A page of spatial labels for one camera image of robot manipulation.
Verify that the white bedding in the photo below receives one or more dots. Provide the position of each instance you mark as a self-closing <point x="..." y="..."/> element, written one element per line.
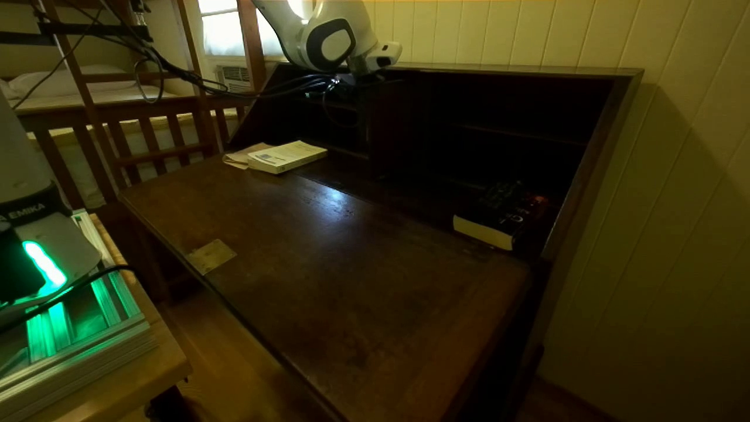
<point x="61" y="84"/>

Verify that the white window air conditioner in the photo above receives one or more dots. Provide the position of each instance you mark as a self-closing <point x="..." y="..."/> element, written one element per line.
<point x="232" y="77"/>

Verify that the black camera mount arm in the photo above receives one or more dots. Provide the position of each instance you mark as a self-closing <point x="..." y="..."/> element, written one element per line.
<point x="77" y="33"/>

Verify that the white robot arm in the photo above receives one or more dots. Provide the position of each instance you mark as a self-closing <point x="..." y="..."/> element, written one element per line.
<point x="328" y="35"/>

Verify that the dark wooden secretary desk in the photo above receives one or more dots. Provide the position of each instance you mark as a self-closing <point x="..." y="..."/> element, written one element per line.
<point x="336" y="273"/>

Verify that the brown wooden bed frame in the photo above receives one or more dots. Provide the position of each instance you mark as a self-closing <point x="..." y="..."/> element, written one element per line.
<point x="148" y="109"/>

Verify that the white paperback book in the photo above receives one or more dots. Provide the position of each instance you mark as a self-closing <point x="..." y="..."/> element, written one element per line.
<point x="287" y="156"/>

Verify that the small paper note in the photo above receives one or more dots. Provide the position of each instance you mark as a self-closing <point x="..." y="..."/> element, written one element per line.
<point x="211" y="256"/>

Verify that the light wooden side table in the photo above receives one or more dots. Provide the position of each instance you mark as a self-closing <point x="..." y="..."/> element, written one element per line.
<point x="148" y="376"/>

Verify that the green lit device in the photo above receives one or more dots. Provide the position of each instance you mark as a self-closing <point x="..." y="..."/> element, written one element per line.
<point x="77" y="313"/>

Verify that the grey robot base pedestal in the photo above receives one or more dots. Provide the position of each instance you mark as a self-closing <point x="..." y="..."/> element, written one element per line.
<point x="20" y="171"/>

